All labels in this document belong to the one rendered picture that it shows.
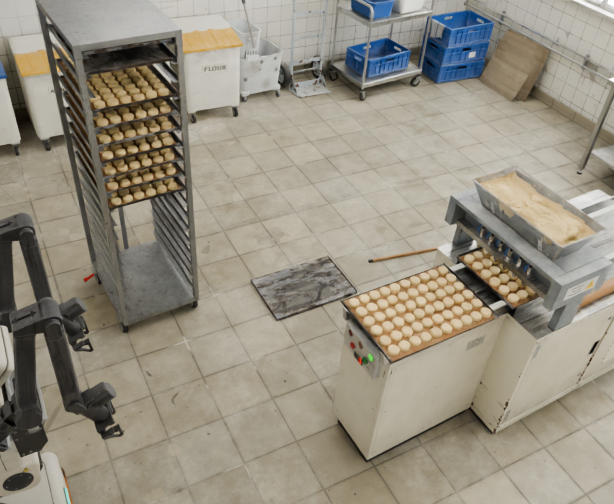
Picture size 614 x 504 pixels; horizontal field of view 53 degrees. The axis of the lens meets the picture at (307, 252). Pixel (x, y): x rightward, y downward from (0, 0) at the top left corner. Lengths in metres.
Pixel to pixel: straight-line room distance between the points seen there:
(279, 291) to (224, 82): 2.39
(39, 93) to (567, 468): 4.52
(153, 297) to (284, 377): 0.95
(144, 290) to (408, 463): 1.87
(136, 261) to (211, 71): 2.19
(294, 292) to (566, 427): 1.81
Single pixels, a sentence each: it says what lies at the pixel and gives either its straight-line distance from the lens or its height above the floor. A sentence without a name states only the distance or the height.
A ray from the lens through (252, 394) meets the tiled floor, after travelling 3.61.
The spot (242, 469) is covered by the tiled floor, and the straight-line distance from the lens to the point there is 3.36.
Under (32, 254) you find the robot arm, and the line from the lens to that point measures 2.26.
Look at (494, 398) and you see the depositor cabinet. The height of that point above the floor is 0.30.
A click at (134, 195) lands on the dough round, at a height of 0.97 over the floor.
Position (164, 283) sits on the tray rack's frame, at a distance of 4.03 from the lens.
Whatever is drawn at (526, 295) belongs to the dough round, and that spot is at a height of 0.92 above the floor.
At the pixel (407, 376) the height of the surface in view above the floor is 0.69.
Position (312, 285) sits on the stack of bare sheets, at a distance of 4.19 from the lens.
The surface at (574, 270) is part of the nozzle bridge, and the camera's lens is 2.92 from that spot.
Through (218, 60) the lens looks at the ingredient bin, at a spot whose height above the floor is 0.59.
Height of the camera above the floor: 2.90
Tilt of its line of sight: 40 degrees down
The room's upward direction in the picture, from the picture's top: 5 degrees clockwise
